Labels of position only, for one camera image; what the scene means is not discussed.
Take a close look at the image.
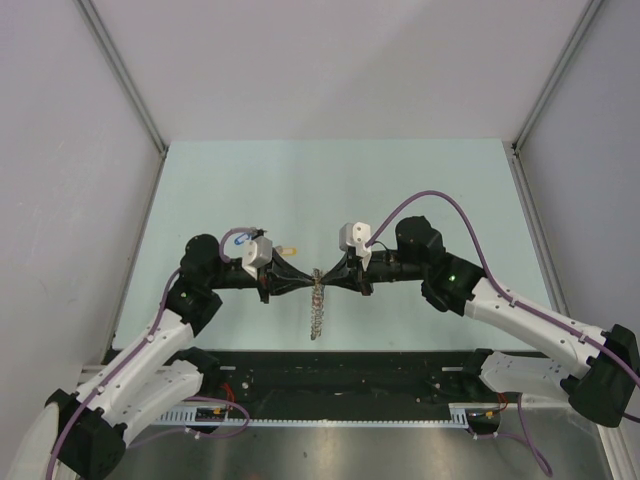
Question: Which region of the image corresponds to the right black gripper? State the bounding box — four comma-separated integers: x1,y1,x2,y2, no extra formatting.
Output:
321,250,425,297

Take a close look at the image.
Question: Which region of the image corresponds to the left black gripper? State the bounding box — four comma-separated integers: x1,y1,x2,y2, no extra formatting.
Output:
208,247,314,303

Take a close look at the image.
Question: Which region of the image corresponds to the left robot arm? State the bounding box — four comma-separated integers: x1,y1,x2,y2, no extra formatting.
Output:
44,231,314,479

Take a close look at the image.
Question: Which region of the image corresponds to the key with yellow tag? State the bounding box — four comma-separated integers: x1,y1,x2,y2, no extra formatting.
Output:
275,245,297,257

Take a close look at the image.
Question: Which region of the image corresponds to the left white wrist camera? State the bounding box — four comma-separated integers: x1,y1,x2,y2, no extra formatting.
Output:
241,236,273,280

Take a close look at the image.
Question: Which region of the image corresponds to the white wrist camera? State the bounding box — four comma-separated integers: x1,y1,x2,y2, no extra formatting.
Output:
241,236,273,280
339,222,372,270

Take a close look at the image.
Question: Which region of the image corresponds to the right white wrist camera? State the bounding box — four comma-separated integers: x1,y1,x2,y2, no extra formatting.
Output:
339,222,372,270

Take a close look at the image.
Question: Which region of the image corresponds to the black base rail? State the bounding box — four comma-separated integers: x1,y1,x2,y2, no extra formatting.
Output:
102,349,584,422

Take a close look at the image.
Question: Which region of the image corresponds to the grey cable duct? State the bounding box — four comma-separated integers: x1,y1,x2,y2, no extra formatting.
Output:
154,405,474,429

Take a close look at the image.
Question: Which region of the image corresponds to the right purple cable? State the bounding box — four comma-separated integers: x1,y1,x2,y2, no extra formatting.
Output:
364,189,640,476

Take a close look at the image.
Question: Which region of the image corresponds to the left aluminium frame post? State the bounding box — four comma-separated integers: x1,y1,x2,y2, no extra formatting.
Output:
73,0,168,158

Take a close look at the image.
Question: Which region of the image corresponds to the aluminium frame post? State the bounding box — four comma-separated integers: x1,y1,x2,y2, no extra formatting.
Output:
73,0,168,158
511,0,607,155

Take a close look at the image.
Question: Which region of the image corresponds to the right aluminium frame post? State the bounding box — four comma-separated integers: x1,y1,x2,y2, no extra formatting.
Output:
511,0,607,155

